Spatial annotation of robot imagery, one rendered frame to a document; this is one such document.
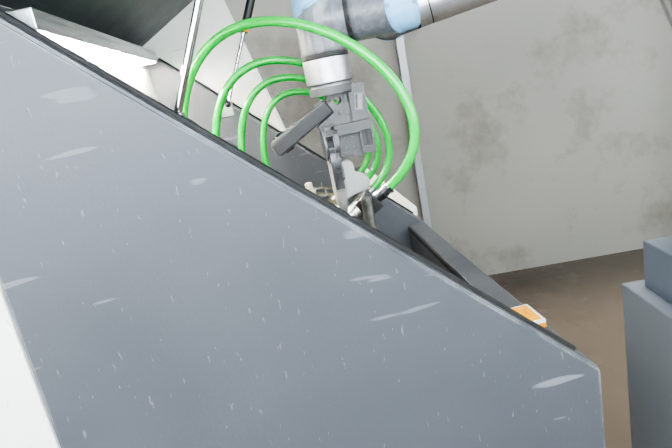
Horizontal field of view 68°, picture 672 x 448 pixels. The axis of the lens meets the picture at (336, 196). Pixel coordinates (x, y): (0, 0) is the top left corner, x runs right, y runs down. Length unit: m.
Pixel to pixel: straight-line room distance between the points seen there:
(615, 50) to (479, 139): 0.87
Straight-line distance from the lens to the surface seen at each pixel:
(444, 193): 2.97
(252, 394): 0.56
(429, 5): 0.90
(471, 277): 0.89
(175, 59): 1.18
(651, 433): 1.31
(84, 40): 0.71
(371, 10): 0.78
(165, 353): 0.54
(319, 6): 0.79
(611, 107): 3.24
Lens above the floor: 1.32
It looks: 13 degrees down
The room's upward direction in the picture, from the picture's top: 11 degrees counter-clockwise
